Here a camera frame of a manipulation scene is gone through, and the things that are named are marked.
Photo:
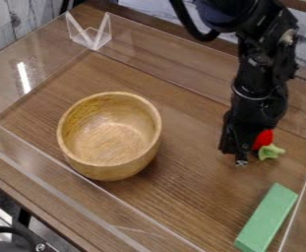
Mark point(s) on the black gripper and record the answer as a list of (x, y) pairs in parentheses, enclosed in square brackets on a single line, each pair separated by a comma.
[(250, 115)]

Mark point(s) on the red felt strawberry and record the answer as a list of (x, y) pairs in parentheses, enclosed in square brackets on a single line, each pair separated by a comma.
[(263, 146)]

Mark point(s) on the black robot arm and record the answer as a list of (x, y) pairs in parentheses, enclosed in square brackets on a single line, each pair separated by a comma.
[(266, 28)]

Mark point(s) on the green foam block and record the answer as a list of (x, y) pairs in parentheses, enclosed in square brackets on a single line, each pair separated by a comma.
[(266, 220)]

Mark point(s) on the light wooden bowl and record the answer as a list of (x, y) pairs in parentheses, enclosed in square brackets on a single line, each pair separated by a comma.
[(108, 135)]

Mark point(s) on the black table leg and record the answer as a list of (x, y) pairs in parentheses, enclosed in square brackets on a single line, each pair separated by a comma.
[(24, 217)]

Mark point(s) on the clear acrylic corner bracket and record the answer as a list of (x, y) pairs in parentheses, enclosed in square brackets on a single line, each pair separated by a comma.
[(89, 37)]

